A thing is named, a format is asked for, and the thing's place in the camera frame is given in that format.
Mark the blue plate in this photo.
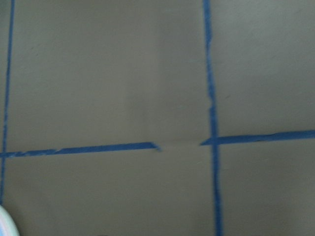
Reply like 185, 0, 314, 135
0, 206, 20, 236

